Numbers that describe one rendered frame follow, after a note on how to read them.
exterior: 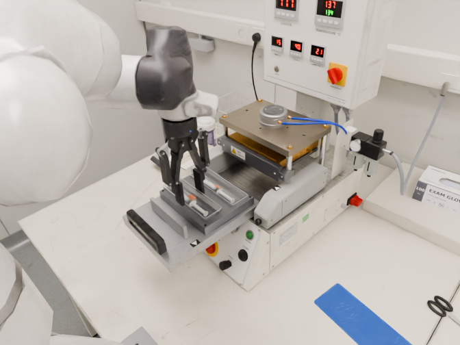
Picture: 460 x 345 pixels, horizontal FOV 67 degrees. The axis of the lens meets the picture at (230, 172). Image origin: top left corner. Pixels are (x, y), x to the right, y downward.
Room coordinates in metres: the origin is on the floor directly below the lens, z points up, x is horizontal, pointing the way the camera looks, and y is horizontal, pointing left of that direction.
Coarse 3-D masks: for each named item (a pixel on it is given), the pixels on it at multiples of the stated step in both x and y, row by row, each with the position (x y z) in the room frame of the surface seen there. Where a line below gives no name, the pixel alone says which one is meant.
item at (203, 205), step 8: (184, 184) 0.74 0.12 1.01; (184, 192) 0.70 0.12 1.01; (192, 192) 0.70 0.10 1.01; (200, 192) 0.70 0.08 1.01; (192, 200) 0.67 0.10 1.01; (200, 200) 0.67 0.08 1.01; (208, 200) 0.67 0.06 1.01; (192, 208) 0.64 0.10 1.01; (200, 208) 0.64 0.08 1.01; (208, 208) 0.64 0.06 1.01; (216, 208) 0.64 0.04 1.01
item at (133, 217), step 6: (132, 210) 0.65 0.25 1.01; (132, 216) 0.63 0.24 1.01; (138, 216) 0.63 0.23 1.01; (132, 222) 0.63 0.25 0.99; (138, 222) 0.61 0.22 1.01; (144, 222) 0.60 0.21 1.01; (138, 228) 0.60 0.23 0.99; (144, 228) 0.59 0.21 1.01; (150, 228) 0.58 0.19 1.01; (144, 234) 0.58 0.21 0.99; (150, 234) 0.57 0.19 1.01; (156, 234) 0.56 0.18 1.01; (150, 240) 0.56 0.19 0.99; (156, 240) 0.55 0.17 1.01; (162, 240) 0.55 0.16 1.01; (156, 246) 0.54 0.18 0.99; (162, 246) 0.54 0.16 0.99; (162, 252) 0.54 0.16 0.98
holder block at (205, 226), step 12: (192, 180) 0.78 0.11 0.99; (228, 180) 0.77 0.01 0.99; (168, 192) 0.73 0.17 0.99; (168, 204) 0.71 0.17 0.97; (240, 204) 0.67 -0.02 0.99; (252, 204) 0.69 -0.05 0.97; (192, 216) 0.63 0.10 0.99; (216, 216) 0.63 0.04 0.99; (228, 216) 0.64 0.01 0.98; (204, 228) 0.59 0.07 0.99; (216, 228) 0.61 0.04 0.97
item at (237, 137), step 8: (232, 136) 0.90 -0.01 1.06; (240, 136) 0.90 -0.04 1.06; (248, 144) 0.85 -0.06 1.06; (256, 144) 0.85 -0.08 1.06; (312, 144) 0.84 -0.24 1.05; (256, 152) 0.82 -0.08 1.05; (264, 152) 0.80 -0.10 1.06; (272, 152) 0.80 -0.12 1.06; (304, 152) 0.82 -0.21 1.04; (312, 152) 0.84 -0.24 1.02; (272, 160) 0.77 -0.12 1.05; (280, 160) 0.76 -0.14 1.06; (296, 160) 0.80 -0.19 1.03
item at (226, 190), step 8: (208, 176) 0.78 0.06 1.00; (216, 176) 0.78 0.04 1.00; (208, 184) 0.75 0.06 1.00; (216, 184) 0.74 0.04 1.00; (224, 184) 0.74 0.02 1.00; (216, 192) 0.71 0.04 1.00; (224, 192) 0.71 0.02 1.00; (232, 192) 0.70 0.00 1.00; (240, 192) 0.70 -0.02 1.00; (232, 200) 0.67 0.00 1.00
